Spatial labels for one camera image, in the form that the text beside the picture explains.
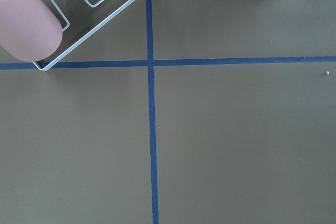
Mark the white wire cup rack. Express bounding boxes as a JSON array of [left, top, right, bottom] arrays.
[[33, 0, 135, 71]]

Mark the pink cup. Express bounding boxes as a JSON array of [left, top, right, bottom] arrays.
[[1, 0, 62, 62]]

